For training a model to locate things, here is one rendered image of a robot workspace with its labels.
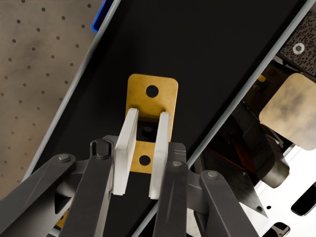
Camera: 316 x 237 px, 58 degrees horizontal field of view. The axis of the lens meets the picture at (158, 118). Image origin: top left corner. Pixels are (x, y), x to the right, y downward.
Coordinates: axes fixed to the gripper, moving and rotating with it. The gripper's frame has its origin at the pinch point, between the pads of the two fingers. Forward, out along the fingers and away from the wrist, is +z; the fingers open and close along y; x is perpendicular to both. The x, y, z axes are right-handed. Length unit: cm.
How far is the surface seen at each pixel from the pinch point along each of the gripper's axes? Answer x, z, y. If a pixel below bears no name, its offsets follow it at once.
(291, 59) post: 5.3, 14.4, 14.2
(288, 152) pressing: -10.1, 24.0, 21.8
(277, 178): -8.9, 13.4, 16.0
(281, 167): -7.6, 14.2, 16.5
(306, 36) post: 7.7, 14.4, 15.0
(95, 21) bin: 4.7, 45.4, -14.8
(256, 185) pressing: -16.9, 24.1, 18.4
